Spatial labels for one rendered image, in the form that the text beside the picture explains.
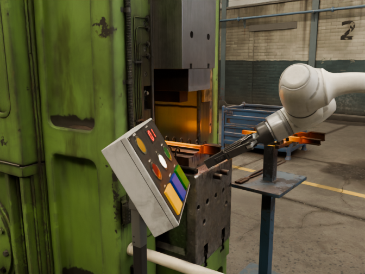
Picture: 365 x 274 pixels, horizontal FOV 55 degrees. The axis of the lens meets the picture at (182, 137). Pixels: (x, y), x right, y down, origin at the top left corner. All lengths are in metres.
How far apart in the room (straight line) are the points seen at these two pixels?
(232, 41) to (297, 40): 1.99
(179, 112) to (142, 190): 1.06
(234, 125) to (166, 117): 3.73
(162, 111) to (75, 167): 0.64
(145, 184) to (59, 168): 0.81
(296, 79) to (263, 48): 9.29
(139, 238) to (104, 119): 0.48
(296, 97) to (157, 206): 0.47
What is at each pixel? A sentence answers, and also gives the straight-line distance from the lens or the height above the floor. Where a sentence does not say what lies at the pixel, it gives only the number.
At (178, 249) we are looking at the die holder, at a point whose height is 0.53.
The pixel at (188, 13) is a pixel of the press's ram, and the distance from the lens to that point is 1.52.
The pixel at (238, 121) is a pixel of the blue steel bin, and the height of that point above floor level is 0.49.
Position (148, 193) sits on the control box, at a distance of 0.96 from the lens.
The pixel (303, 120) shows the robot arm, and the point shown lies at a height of 1.22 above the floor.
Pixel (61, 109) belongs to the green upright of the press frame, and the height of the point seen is 1.19.
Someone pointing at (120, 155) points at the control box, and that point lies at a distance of 0.95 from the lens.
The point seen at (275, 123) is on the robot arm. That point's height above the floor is 1.20.
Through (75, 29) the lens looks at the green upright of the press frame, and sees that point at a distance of 1.56.
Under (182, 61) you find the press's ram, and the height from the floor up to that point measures 1.39.
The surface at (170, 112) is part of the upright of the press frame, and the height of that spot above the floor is 1.12.
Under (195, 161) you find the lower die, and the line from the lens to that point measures 1.62.
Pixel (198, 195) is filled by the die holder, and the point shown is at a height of 0.82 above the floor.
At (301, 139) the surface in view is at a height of 0.99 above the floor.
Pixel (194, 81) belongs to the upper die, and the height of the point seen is 1.31.
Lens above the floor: 1.39
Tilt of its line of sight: 12 degrees down
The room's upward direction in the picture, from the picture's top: straight up
